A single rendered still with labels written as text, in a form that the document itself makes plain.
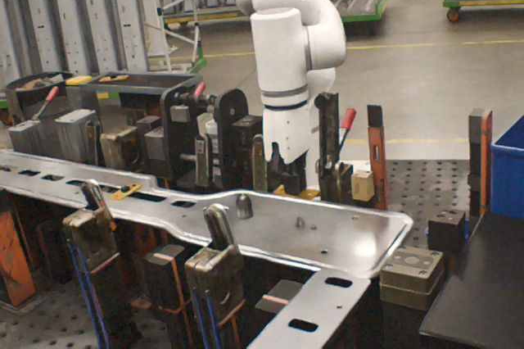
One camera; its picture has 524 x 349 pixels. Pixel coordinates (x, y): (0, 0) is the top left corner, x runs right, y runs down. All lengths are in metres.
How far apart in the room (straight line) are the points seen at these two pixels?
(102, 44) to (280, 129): 4.85
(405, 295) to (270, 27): 0.47
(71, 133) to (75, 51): 4.25
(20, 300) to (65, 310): 0.13
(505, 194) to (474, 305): 0.27
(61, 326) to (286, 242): 0.69
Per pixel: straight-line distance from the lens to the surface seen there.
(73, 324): 1.60
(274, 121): 1.06
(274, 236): 1.16
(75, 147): 1.74
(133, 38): 5.70
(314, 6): 1.11
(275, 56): 1.03
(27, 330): 1.63
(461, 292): 0.94
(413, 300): 0.94
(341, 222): 1.19
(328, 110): 1.24
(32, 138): 1.97
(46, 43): 6.11
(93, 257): 1.31
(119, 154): 1.62
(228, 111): 1.43
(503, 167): 1.10
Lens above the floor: 1.57
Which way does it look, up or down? 22 degrees down
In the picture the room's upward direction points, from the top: 8 degrees counter-clockwise
